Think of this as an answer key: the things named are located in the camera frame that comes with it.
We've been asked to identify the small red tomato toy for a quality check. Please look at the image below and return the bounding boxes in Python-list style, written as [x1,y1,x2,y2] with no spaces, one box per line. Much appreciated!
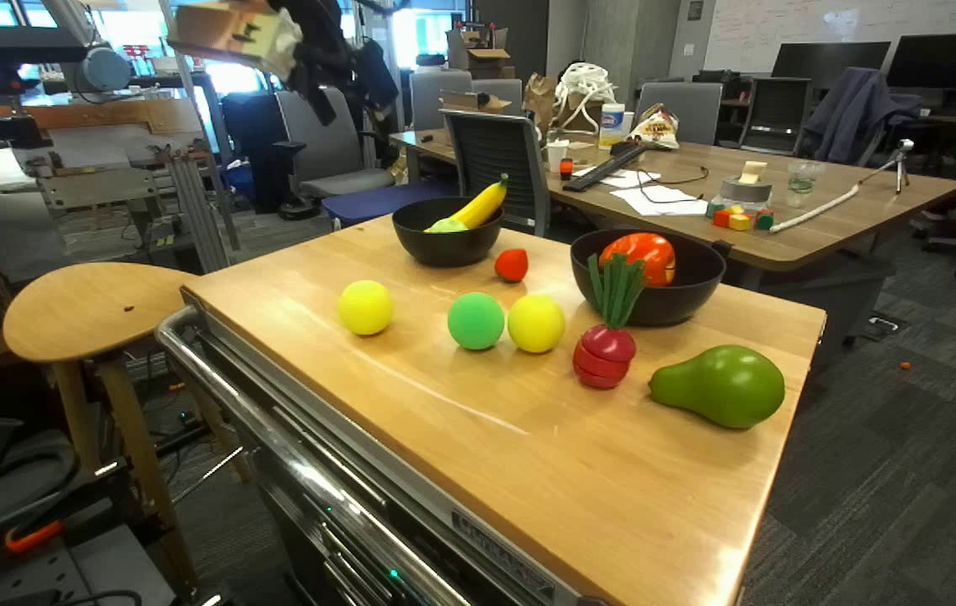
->
[495,249,530,283]

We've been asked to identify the yellow banana toy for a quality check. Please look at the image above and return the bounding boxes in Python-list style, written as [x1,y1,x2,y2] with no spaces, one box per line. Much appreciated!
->
[430,173,510,232]

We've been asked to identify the red orange bell pepper toy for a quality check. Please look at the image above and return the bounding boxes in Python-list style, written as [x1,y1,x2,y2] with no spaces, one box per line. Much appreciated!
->
[599,232,677,289]

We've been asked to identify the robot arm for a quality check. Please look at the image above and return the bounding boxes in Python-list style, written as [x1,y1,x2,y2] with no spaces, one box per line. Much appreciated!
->
[266,0,398,124]

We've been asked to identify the green foam ball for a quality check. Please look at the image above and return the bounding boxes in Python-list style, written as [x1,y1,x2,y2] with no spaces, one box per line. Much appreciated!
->
[448,293,505,354]

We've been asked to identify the yellow ball behind green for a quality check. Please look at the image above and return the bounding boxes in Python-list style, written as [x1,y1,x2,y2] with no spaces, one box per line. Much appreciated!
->
[510,295,566,354]

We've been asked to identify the near black bowl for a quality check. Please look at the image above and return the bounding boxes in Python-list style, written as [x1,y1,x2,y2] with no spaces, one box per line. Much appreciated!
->
[389,197,502,267]

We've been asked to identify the black bowl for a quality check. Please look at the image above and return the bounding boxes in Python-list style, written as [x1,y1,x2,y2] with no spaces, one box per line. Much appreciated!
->
[571,227,726,327]
[389,197,502,267]

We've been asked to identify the red radish toy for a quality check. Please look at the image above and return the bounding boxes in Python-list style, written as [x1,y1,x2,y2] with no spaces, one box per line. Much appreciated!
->
[571,254,644,391]

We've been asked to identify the grey office chair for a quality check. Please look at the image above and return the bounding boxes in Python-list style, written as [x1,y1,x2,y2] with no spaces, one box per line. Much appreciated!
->
[446,106,549,234]

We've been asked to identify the white paper sheet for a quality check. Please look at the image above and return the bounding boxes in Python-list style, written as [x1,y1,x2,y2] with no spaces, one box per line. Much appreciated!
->
[615,185,707,218]

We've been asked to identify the far black bowl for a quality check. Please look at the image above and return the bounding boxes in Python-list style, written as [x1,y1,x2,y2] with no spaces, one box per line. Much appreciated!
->
[571,227,726,327]

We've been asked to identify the coloured toy blocks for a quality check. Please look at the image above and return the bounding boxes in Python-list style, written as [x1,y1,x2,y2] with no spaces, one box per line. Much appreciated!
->
[707,206,775,232]

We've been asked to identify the green pear toy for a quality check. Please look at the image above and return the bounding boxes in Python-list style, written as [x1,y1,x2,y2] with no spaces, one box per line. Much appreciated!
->
[649,342,784,430]

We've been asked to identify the left wooden desk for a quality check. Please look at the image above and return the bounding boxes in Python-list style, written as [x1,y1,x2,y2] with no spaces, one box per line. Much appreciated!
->
[389,124,956,277]

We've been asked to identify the clear plastic container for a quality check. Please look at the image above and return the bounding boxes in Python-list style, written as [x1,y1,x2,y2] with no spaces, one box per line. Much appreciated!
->
[787,160,819,195]

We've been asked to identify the round wooden stool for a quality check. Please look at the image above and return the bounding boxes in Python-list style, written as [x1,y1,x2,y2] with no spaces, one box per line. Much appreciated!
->
[5,262,195,592]

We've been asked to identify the yellow ball near handle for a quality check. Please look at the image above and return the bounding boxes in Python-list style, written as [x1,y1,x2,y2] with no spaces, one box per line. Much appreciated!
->
[336,279,394,337]

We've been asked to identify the steel cart handle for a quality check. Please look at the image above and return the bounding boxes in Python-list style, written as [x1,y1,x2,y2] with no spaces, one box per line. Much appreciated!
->
[159,307,467,606]

